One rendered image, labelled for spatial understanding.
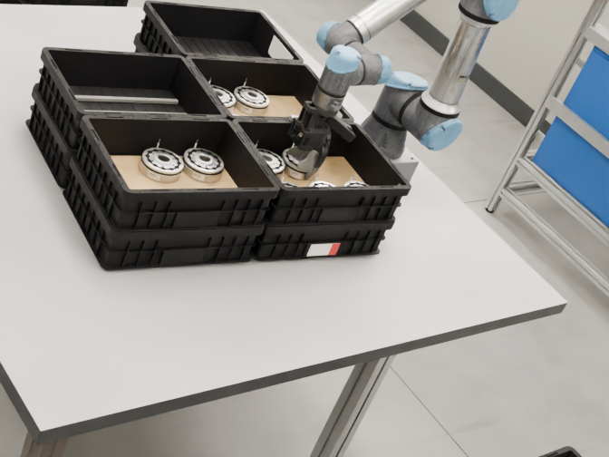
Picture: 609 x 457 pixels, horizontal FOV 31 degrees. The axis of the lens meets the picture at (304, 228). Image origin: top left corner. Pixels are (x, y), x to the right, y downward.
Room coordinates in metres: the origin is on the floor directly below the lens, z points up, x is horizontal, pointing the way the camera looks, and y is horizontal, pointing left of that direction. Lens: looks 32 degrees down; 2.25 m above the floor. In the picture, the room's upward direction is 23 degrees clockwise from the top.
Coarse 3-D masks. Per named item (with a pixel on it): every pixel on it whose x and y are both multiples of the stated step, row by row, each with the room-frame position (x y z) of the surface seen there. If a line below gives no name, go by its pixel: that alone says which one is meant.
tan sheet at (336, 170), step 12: (324, 168) 2.58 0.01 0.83; (336, 168) 2.60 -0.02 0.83; (348, 168) 2.63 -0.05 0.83; (288, 180) 2.44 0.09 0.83; (300, 180) 2.46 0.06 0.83; (312, 180) 2.49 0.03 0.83; (324, 180) 2.51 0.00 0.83; (336, 180) 2.54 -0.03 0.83; (348, 180) 2.56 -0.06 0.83; (360, 180) 2.59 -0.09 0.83
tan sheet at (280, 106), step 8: (272, 96) 2.84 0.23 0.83; (280, 96) 2.86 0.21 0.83; (288, 96) 2.88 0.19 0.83; (272, 104) 2.80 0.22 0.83; (280, 104) 2.82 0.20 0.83; (288, 104) 2.84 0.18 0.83; (296, 104) 2.86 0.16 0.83; (240, 112) 2.68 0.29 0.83; (272, 112) 2.75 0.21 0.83; (280, 112) 2.77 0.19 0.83; (288, 112) 2.79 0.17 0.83; (296, 112) 2.81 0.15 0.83
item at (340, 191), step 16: (240, 128) 2.41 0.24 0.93; (384, 160) 2.56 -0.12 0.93; (272, 176) 2.26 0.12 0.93; (400, 176) 2.51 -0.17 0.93; (288, 192) 2.23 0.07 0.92; (304, 192) 2.26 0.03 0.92; (320, 192) 2.29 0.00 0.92; (336, 192) 2.32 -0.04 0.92; (352, 192) 2.35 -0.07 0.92; (368, 192) 2.39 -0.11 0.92; (384, 192) 2.42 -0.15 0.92; (400, 192) 2.45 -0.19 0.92
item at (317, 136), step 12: (312, 108) 2.44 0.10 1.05; (300, 120) 2.46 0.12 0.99; (312, 120) 2.44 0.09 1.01; (324, 120) 2.46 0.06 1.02; (288, 132) 2.47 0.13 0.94; (300, 132) 2.43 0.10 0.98; (312, 132) 2.43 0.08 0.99; (324, 132) 2.46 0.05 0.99; (300, 144) 2.42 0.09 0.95; (312, 144) 2.44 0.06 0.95
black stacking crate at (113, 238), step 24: (72, 168) 2.14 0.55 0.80; (72, 192) 2.14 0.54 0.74; (96, 216) 2.04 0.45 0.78; (96, 240) 2.02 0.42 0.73; (120, 240) 1.96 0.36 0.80; (144, 240) 2.01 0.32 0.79; (168, 240) 2.06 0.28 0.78; (192, 240) 2.10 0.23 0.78; (216, 240) 2.14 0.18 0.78; (240, 240) 2.19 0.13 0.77; (120, 264) 1.99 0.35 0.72; (144, 264) 2.03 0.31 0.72; (168, 264) 2.06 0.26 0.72; (192, 264) 2.10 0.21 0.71
